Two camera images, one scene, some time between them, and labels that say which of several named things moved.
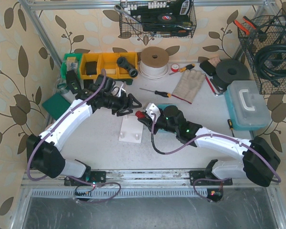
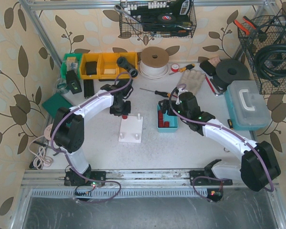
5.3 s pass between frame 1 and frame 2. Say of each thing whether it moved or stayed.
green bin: stayed
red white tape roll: stayed
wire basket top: stayed
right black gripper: moved
